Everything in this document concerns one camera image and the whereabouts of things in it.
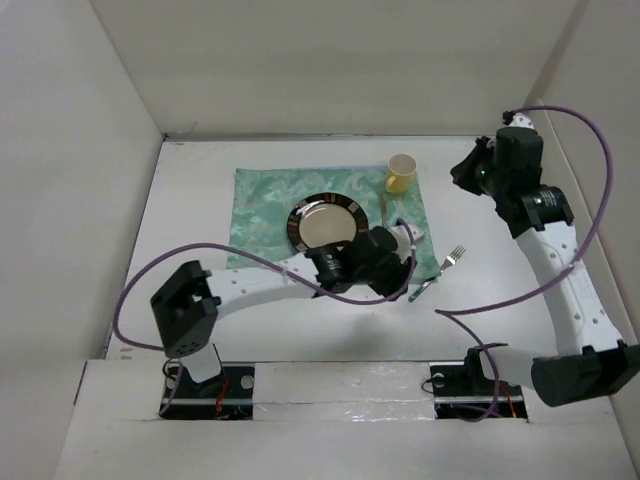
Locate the knife with green handle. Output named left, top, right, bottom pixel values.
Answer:
left=380, top=194, right=388, bottom=228

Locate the dark rimmed dinner plate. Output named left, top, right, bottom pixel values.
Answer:
left=286, top=192, right=369, bottom=252

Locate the yellow mug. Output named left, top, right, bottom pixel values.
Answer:
left=384, top=154, right=417, bottom=195

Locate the green patterned cloth placemat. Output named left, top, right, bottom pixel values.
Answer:
left=229, top=166, right=439, bottom=283

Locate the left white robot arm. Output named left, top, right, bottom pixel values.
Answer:
left=151, top=221, right=424, bottom=397

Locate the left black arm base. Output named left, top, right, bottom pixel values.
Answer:
left=159, top=361, right=255, bottom=421

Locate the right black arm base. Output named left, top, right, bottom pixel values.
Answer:
left=421, top=347, right=528, bottom=421

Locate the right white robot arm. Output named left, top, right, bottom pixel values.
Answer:
left=451, top=123, right=639, bottom=407

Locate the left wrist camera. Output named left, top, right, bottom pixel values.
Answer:
left=388, top=224, right=425, bottom=262

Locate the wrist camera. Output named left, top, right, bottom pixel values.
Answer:
left=388, top=224, right=425, bottom=262
left=502, top=110, right=535, bottom=130

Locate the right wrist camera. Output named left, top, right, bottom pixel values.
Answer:
left=502, top=110, right=535, bottom=130

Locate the silver fork green handle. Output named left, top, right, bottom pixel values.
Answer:
left=408, top=245, right=466, bottom=303

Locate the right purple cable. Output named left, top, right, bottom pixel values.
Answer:
left=434, top=104, right=614, bottom=419

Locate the purple cable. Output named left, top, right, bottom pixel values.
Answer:
left=434, top=104, right=614, bottom=419
left=113, top=219, right=417, bottom=416

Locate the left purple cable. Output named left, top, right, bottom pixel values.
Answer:
left=113, top=219, right=417, bottom=416

